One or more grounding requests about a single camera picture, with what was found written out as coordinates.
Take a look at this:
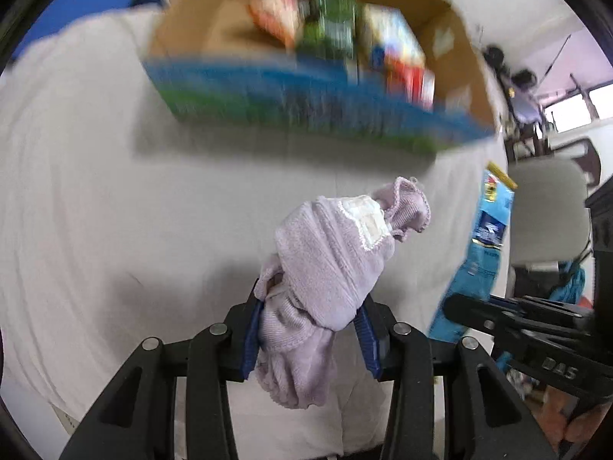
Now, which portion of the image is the light blue snack pouch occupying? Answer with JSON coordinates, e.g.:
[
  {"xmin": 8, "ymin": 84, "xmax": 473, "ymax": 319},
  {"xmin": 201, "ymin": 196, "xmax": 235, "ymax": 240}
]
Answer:
[{"xmin": 428, "ymin": 162, "xmax": 518, "ymax": 343}]

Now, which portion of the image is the lilac knotted towel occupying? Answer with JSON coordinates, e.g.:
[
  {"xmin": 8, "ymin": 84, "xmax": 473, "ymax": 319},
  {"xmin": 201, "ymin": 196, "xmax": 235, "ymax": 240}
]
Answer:
[{"xmin": 254, "ymin": 177, "xmax": 431, "ymax": 409}]

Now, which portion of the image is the red snack bag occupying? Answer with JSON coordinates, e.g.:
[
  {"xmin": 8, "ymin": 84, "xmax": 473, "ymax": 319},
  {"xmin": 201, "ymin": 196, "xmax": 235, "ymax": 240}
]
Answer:
[{"xmin": 384, "ymin": 55, "xmax": 435, "ymax": 110}]

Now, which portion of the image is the yellow blue tissue pack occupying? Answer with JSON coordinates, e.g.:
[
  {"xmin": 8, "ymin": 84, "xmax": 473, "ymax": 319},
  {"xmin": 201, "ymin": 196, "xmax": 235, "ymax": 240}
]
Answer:
[{"xmin": 356, "ymin": 3, "xmax": 426, "ymax": 71}]

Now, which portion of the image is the green snack bag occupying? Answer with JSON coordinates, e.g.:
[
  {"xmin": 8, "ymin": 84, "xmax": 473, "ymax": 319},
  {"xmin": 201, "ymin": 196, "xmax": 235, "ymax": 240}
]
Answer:
[{"xmin": 296, "ymin": 0, "xmax": 362, "ymax": 61}]

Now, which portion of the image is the orange panda snack bag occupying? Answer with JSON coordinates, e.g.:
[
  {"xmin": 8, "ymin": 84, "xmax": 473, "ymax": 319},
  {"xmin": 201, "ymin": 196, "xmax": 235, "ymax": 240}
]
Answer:
[{"xmin": 247, "ymin": 0, "xmax": 310, "ymax": 49}]

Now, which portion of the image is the white plastic chair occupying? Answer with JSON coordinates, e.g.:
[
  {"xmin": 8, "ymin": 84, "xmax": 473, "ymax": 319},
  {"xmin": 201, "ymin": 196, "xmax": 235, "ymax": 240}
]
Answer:
[{"xmin": 509, "ymin": 158, "xmax": 590, "ymax": 267}]

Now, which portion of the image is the beige bed sheet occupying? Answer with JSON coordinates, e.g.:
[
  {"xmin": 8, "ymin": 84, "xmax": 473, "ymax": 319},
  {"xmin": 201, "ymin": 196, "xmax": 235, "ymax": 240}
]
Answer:
[{"xmin": 1, "ymin": 8, "xmax": 506, "ymax": 418}]

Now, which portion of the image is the black speaker box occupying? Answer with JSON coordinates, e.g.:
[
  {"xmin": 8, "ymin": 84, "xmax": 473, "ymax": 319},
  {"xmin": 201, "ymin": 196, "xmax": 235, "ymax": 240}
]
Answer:
[{"xmin": 511, "ymin": 69, "xmax": 538, "ymax": 92}]

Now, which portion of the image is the cardboard box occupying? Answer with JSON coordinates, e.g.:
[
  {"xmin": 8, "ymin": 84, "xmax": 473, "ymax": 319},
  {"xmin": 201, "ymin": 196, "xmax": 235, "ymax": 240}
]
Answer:
[{"xmin": 143, "ymin": 0, "xmax": 498, "ymax": 154}]

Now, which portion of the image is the blue foam mat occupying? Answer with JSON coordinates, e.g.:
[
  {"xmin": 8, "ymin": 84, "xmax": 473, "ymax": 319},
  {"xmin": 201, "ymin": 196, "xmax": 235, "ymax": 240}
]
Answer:
[{"xmin": 10, "ymin": 0, "xmax": 133, "ymax": 59}]

